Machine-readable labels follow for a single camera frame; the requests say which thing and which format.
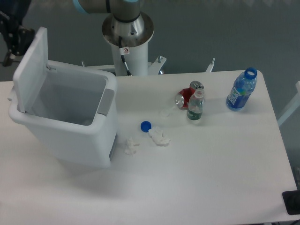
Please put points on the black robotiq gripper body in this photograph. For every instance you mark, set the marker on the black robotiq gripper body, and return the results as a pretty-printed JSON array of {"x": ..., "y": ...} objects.
[{"x": 12, "y": 13}]

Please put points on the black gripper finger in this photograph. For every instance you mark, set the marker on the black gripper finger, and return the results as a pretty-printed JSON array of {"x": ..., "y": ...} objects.
[{"x": 18, "y": 40}]

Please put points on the white trash can lid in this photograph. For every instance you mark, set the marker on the white trash can lid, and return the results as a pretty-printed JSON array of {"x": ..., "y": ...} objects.
[{"x": 31, "y": 72}]

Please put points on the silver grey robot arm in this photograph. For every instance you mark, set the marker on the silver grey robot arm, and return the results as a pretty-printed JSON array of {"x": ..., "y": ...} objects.
[{"x": 124, "y": 11}]

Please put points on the white plastic trash can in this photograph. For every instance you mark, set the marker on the white plastic trash can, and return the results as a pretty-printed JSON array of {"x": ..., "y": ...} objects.
[{"x": 71, "y": 110}]

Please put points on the blue bottle cap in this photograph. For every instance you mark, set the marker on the blue bottle cap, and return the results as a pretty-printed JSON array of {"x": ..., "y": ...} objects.
[{"x": 145, "y": 126}]

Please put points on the crushed red soda can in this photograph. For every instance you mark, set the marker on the crushed red soda can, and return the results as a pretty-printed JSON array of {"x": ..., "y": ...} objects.
[{"x": 182, "y": 97}]

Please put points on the crumpled white tissue left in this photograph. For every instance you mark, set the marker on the crumpled white tissue left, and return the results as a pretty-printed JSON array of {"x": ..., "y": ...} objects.
[{"x": 131, "y": 146}]

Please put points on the crumpled white tissue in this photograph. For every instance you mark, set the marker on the crumpled white tissue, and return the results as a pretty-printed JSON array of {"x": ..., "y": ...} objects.
[
  {"x": 158, "y": 136},
  {"x": 131, "y": 146}
]

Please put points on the crumpled white tissue right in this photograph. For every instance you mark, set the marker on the crumpled white tissue right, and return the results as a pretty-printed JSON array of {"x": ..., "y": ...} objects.
[{"x": 158, "y": 136}]

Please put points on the clear green label bottle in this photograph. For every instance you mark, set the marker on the clear green label bottle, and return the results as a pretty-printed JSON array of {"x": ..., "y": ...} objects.
[{"x": 195, "y": 104}]

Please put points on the blue plastic drink bottle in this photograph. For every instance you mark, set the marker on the blue plastic drink bottle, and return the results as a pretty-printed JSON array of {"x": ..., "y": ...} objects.
[{"x": 242, "y": 88}]

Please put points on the black device at edge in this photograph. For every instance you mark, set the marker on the black device at edge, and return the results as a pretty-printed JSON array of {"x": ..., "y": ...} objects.
[{"x": 292, "y": 202}]

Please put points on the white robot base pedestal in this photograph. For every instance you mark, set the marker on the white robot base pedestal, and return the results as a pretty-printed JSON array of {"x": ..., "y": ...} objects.
[{"x": 135, "y": 59}]

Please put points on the white frame at right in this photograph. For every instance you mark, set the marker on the white frame at right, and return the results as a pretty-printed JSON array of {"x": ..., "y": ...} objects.
[{"x": 291, "y": 107}]

